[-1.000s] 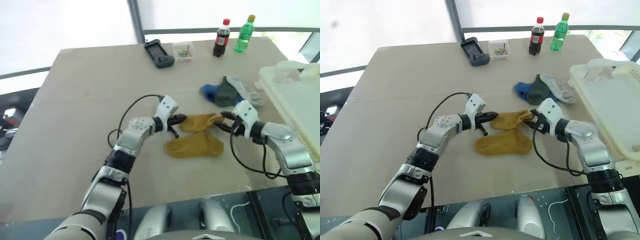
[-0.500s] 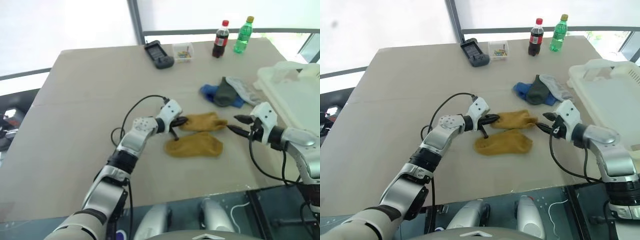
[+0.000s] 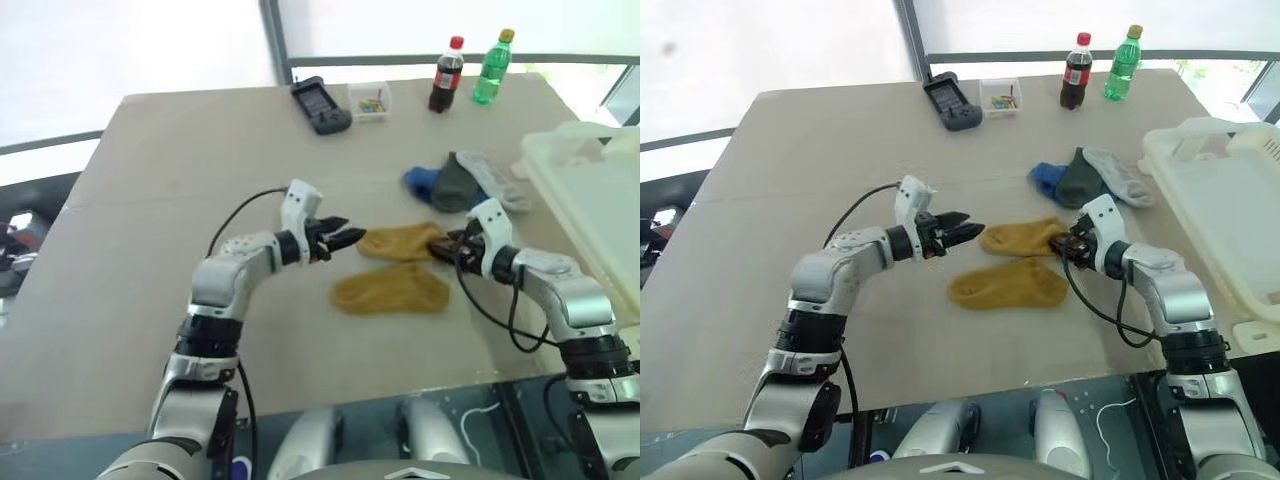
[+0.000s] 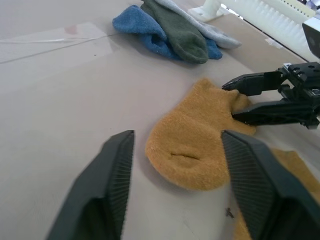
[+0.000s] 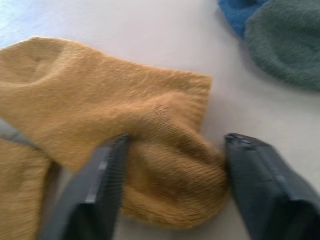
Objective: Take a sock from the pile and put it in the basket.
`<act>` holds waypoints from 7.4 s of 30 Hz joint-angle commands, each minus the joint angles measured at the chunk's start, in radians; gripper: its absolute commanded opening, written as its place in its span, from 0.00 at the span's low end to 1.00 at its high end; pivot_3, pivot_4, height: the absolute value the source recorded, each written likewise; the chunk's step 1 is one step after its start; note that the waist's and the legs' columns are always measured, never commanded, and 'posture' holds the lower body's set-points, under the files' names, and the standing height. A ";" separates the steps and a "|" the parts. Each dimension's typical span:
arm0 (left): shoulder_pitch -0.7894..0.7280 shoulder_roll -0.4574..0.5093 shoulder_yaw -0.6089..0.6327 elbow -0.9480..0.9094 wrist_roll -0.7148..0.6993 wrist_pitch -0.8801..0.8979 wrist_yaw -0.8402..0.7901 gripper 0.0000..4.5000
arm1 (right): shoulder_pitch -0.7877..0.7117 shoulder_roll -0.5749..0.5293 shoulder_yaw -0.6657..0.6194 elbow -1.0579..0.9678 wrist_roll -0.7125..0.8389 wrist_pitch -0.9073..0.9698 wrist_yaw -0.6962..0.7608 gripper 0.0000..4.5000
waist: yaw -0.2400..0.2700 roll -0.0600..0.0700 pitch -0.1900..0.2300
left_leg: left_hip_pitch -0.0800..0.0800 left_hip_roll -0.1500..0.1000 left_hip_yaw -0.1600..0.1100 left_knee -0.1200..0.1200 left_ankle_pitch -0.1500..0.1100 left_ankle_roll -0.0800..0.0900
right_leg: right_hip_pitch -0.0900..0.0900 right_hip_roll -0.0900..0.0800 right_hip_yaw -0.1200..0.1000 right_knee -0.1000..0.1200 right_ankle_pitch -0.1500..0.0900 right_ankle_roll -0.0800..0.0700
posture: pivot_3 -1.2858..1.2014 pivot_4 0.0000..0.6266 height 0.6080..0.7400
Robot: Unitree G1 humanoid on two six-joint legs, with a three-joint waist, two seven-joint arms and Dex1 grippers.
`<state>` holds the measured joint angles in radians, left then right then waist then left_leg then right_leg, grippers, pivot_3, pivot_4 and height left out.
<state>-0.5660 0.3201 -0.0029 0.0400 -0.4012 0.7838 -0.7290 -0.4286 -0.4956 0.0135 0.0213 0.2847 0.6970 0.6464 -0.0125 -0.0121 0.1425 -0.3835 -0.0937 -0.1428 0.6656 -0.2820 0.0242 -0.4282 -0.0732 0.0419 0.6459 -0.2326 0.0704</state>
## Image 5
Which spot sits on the blue sock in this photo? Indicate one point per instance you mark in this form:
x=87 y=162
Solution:
x=237 y=15

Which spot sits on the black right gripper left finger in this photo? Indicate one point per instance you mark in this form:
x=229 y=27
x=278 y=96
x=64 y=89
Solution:
x=85 y=200

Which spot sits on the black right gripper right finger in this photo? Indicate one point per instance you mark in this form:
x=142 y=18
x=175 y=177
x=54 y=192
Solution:
x=272 y=195

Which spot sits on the mustard yellow sock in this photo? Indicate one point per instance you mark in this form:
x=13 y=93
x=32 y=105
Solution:
x=105 y=110
x=20 y=195

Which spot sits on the green sock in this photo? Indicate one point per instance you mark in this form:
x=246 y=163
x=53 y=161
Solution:
x=287 y=45

